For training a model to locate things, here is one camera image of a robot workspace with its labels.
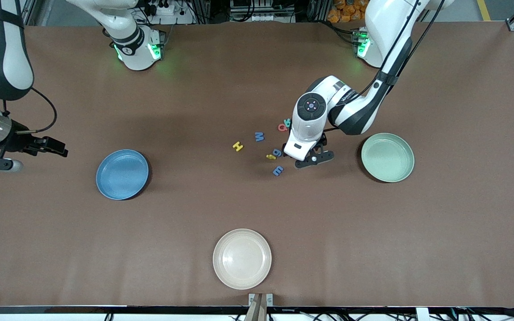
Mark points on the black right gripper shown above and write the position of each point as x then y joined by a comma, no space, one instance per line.
21,141

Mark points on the blue foam lowercase letter g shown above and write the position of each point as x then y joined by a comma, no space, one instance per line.
280,153

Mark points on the red foam letter Q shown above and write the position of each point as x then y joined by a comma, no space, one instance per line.
279,127

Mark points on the orange fruit pile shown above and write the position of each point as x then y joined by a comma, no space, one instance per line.
346,11

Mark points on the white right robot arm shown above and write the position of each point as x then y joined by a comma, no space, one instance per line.
134,53

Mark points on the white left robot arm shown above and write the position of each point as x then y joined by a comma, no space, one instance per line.
386,26

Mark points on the blue foam lowercase letter m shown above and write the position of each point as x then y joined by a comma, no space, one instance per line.
278,170

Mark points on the blue round plate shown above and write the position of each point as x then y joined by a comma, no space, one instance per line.
121,176

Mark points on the yellow foam letter H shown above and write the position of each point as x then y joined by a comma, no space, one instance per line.
238,146

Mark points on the grey metal mount bracket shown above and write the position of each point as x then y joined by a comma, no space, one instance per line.
251,298

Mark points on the beige round plate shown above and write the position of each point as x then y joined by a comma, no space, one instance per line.
242,258

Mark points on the white power strip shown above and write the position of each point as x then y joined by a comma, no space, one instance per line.
181,18

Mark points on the teal foam letter R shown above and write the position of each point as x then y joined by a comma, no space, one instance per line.
287,123

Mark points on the blue foam uppercase letter M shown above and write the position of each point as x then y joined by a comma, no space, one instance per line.
259,136

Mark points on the green round plate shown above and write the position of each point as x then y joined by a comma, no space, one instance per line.
386,158

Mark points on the brown paper table cover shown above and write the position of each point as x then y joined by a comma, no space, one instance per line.
194,214

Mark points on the black and white control box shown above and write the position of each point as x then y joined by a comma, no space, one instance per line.
261,17

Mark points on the beige camera pole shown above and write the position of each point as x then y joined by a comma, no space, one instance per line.
257,312

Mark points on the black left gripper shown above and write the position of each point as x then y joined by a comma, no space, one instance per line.
323,141

